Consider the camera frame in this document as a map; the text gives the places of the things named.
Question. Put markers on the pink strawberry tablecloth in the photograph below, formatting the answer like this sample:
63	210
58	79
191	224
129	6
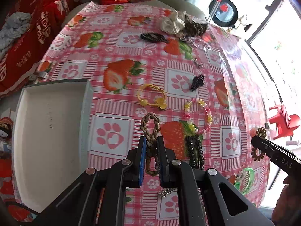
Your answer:
132	77

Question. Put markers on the small silver charm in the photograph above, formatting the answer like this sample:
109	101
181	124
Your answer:
197	63

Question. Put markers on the black beaded hair barrette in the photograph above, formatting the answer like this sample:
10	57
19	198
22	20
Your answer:
194	146

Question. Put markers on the red printed bed cover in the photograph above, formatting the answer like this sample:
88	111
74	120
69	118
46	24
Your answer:
23	57

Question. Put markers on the metal tablecloth clip right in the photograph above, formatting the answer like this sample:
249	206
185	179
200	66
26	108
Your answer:
267	125

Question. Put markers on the green translucent bangle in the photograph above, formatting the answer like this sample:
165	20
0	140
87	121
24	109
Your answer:
244	180

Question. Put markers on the cream dotted scrunchie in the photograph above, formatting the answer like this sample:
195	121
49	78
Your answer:
174	23

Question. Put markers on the silver metal hair clip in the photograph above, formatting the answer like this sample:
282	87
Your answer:
165	192

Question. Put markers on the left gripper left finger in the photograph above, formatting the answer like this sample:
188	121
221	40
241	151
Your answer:
137	156

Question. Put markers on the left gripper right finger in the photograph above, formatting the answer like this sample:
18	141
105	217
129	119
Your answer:
166	171

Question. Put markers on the grey crumpled cloth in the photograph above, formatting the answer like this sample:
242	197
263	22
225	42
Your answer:
14	27

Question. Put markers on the white jewelry tray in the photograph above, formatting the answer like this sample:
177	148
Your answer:
50	139

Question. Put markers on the metal tablecloth clip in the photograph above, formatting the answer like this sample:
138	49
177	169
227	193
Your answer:
38	76
267	125

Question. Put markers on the red plastic chair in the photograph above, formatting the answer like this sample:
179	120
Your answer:
285	123

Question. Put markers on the red round snack tray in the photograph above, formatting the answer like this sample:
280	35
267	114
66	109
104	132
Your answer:
7	187

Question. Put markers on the leopard print scrunchie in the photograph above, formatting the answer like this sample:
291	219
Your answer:
192	28

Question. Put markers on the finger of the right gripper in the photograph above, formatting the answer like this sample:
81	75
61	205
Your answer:
266	146

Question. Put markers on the round black mirror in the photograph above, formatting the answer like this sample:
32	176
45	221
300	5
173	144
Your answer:
226	14

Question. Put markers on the black small claw clip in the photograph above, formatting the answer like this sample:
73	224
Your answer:
198	81

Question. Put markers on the right hand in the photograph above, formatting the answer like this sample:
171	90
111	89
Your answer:
287	209

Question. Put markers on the metal tablecloth clip left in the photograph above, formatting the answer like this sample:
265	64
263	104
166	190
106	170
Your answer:
38	76

